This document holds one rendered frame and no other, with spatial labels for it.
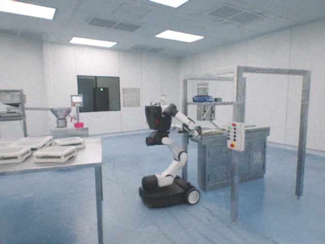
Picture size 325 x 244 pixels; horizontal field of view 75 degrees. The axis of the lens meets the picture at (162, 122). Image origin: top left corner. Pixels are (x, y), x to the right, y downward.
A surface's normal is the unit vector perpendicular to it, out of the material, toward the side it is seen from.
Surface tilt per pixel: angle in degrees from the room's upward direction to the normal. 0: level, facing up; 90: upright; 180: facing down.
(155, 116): 90
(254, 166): 90
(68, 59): 90
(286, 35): 90
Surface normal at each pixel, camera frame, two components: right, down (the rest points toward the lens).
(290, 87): -0.84, 0.07
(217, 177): 0.45, 0.08
